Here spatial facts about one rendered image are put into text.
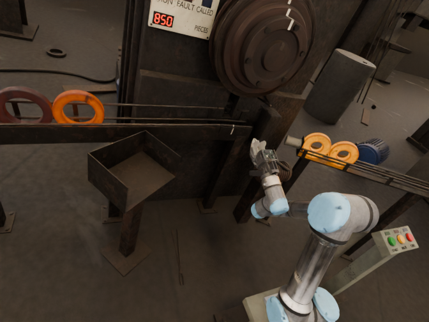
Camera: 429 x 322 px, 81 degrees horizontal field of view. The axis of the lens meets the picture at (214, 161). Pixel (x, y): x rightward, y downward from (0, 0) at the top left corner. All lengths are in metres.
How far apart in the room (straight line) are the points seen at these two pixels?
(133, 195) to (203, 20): 0.76
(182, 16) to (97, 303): 1.31
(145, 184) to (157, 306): 0.66
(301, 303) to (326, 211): 0.34
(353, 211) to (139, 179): 0.75
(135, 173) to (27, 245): 0.75
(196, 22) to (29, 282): 1.36
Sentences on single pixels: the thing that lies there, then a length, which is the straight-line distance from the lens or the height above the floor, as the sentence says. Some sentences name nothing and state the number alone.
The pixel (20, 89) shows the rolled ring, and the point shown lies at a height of 0.78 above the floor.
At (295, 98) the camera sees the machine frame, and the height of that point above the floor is 0.87.
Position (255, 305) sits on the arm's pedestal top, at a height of 0.30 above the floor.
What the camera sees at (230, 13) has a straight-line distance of 1.07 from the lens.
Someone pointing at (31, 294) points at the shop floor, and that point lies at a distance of 1.49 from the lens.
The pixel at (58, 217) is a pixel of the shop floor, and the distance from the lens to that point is 1.68.
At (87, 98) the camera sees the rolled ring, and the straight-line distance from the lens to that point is 1.13.
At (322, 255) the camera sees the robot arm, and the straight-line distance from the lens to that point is 0.88.
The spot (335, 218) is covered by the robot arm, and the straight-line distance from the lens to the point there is 0.78.
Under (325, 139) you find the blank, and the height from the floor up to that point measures 0.77.
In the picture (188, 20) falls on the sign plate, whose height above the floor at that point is 1.12.
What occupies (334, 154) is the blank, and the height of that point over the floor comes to 0.71.
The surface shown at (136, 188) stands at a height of 0.60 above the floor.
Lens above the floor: 1.35
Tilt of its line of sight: 38 degrees down
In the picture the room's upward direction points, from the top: 22 degrees clockwise
